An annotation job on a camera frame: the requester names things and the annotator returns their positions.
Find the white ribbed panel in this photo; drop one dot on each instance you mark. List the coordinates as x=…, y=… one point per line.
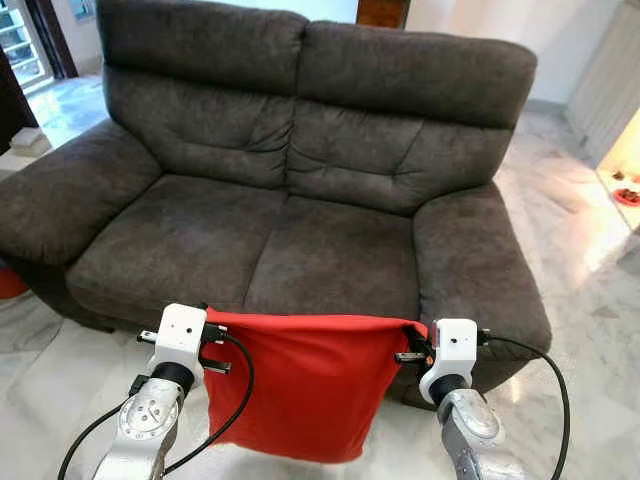
x=610, y=80

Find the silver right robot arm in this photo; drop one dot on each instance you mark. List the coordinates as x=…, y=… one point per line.
x=470, y=430

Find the red pillow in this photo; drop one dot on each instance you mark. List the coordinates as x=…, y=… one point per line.
x=310, y=390

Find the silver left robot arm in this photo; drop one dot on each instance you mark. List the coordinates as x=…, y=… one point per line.
x=145, y=425

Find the dark framed glass door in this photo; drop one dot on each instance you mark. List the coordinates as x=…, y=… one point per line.
x=50, y=40

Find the white side table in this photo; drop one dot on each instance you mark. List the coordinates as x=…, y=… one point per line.
x=20, y=160

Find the brown wooden panel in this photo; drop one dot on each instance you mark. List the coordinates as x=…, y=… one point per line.
x=383, y=12

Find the dark grey two-seat sofa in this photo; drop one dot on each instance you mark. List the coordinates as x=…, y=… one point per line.
x=250, y=230

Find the red bowl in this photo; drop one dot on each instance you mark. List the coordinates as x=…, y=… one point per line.
x=627, y=197

